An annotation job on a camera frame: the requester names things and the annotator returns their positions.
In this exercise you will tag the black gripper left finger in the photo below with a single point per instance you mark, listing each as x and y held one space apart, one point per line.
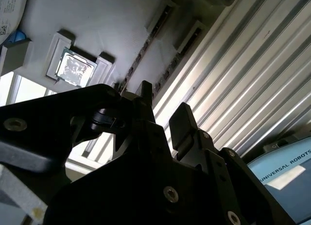
48 118

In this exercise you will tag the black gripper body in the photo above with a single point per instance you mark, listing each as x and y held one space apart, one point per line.
109 200

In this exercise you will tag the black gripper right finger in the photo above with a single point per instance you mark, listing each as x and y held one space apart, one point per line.
184 123

